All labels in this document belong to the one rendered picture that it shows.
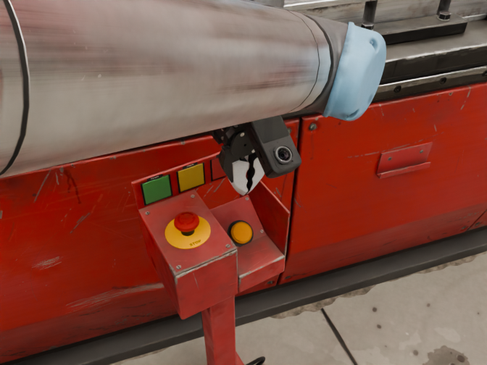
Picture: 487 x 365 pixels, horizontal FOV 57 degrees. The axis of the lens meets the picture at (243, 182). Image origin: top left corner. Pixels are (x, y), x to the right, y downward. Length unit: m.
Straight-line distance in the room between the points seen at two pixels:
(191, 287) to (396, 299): 1.06
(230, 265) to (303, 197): 0.48
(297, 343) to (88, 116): 1.38
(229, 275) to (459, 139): 0.80
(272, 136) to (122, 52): 0.42
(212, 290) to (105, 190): 0.35
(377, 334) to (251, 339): 0.40
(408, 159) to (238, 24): 1.04
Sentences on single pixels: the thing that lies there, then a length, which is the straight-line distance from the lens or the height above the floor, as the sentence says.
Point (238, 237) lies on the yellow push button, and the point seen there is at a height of 0.72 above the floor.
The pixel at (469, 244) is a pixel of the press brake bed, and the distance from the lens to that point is 1.86.
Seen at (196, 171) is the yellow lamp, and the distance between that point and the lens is 0.77.
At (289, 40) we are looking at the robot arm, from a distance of 0.28.
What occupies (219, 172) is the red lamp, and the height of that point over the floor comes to 0.80.
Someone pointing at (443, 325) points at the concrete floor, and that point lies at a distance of 1.66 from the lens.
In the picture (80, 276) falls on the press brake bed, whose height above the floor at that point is 0.44.
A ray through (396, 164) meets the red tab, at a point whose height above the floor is 0.57.
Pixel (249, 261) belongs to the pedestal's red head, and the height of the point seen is 0.70.
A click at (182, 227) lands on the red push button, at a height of 0.81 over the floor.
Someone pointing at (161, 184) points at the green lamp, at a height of 0.82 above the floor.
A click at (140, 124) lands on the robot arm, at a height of 1.21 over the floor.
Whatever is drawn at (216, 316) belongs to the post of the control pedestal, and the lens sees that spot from 0.92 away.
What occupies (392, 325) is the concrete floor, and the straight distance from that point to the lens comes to 1.60.
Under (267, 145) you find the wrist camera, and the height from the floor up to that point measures 0.97.
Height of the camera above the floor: 1.31
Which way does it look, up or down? 41 degrees down
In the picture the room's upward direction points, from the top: straight up
